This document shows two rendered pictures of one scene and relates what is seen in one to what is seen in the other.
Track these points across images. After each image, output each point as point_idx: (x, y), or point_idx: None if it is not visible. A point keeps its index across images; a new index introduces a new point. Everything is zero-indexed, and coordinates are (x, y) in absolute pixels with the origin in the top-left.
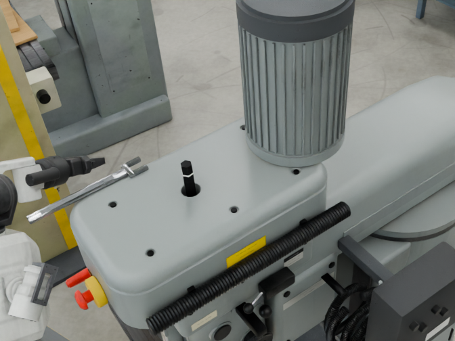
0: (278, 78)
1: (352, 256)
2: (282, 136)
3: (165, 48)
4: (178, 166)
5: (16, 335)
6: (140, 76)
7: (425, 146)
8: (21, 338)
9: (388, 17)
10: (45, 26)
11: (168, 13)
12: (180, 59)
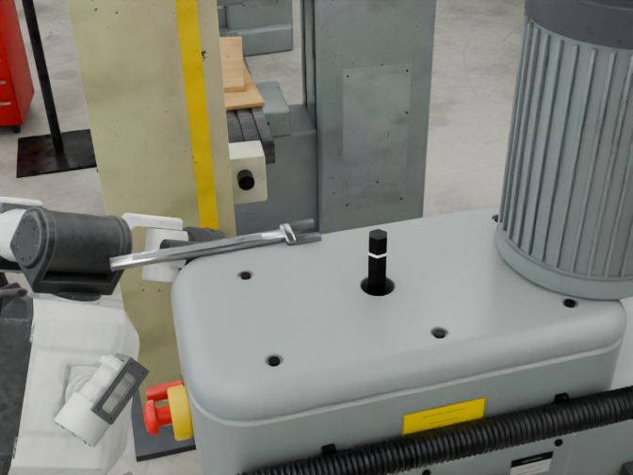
0: (573, 115)
1: None
2: (557, 230)
3: (437, 171)
4: None
5: (61, 463)
6: (389, 193)
7: None
8: (67, 469)
9: None
10: (280, 96)
11: (455, 127)
12: (454, 189)
